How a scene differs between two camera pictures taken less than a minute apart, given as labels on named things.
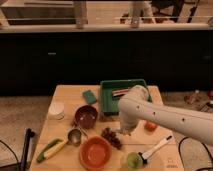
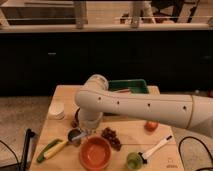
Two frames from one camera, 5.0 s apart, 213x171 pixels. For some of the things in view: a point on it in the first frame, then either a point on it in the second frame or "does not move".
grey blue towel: (116, 130) -> (82, 134)
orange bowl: (95, 153) does not move
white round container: (57, 110) does not move
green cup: (135, 160) does not move
